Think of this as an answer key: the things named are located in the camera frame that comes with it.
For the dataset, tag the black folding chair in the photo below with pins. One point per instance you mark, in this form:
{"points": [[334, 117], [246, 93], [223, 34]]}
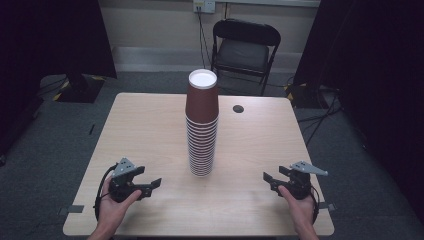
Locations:
{"points": [[241, 55]]}

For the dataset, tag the black stand base plate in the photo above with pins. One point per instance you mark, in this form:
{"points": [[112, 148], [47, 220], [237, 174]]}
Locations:
{"points": [[80, 90]]}

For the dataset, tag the person's right hand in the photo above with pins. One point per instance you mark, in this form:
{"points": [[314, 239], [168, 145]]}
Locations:
{"points": [[301, 213]]}

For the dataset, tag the white wall socket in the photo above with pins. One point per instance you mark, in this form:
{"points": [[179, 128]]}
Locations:
{"points": [[204, 6]]}

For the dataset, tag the stack of brown paper cups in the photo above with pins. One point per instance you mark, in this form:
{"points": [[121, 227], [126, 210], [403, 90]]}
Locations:
{"points": [[201, 150]]}

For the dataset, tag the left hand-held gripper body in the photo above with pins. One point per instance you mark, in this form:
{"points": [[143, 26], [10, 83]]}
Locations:
{"points": [[121, 186]]}

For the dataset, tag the black curtain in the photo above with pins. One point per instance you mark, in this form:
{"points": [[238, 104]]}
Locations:
{"points": [[376, 66], [50, 40]]}

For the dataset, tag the grey tape strip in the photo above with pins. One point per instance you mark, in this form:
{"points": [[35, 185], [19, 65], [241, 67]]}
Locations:
{"points": [[71, 209], [328, 206]]}

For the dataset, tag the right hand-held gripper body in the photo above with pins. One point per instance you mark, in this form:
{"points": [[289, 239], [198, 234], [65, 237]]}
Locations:
{"points": [[298, 185]]}

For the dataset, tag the person's left hand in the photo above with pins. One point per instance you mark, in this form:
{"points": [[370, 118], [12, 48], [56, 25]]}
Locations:
{"points": [[111, 213]]}

